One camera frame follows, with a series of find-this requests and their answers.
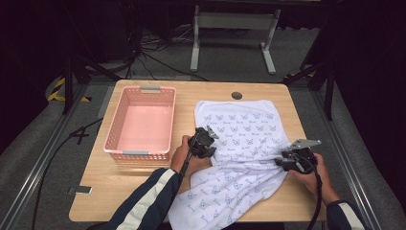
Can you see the grey metal desk frame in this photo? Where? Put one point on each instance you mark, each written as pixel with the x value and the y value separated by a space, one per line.
pixel 234 20

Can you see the person's right hand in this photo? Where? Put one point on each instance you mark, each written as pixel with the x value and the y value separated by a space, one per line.
pixel 314 180

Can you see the grey round table grommet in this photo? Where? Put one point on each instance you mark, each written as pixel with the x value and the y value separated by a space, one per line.
pixel 236 95

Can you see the white printed towel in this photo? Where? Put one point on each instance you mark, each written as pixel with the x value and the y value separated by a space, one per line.
pixel 242 179

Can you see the grey tape piece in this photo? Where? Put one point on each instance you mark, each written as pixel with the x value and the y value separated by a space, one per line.
pixel 80 190

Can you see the black tripod stand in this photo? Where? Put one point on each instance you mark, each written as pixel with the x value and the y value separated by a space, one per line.
pixel 328 92
pixel 68 86

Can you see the person's left hand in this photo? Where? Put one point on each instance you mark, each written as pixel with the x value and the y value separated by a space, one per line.
pixel 180 159

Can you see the pink plastic basket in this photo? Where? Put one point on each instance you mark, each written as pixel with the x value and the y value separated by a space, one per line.
pixel 140 127

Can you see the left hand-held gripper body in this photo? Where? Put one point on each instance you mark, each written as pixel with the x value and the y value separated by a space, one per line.
pixel 202 140

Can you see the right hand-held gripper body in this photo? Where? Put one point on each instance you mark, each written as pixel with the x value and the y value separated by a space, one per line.
pixel 303 158

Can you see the black cross tape mark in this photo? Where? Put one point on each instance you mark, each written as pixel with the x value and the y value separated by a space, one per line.
pixel 79 134

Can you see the yellow black floor tape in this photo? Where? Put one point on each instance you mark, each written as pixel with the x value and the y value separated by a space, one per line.
pixel 56 94

